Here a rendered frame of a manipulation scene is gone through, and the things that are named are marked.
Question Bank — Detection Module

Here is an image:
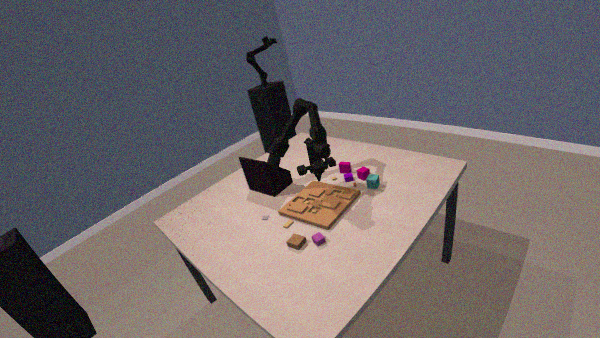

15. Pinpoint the magenta block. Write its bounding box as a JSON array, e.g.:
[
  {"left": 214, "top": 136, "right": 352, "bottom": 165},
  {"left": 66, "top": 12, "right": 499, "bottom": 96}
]
[{"left": 339, "top": 162, "right": 351, "bottom": 174}]

